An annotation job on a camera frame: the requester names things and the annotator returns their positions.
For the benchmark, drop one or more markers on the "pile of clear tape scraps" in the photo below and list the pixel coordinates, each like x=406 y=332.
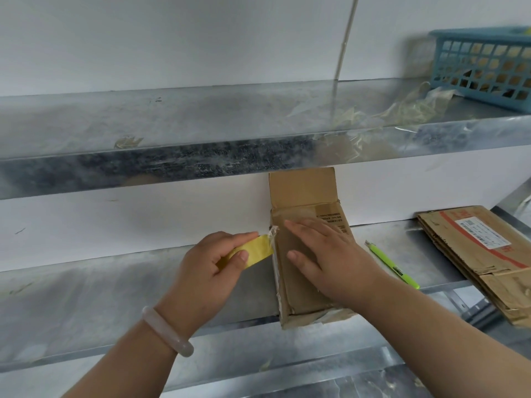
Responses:
x=415 y=109

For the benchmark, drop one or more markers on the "pile of assorted small items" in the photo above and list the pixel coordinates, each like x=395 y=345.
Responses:
x=502 y=78

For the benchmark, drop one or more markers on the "small crumpled tape scrap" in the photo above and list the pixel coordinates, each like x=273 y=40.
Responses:
x=128 y=142

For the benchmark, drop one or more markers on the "white-labelled cardboard box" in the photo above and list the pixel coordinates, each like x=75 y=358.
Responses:
x=448 y=232

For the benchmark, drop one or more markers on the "person's right hand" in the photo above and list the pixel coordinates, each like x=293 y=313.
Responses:
x=348 y=269

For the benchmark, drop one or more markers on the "green utility knife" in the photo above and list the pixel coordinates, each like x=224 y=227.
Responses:
x=392 y=265

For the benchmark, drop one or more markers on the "person's left hand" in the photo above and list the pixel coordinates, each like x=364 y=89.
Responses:
x=199 y=281

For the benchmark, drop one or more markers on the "yellow tape roll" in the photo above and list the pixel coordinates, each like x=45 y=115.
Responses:
x=257 y=246

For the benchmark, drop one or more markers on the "large red-printed cardboard box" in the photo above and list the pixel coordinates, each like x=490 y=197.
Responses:
x=303 y=190

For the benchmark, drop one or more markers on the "person's right forearm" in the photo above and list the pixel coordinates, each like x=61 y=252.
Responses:
x=448 y=348

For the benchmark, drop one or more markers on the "blue plastic basket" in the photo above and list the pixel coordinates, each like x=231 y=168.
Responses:
x=439 y=35

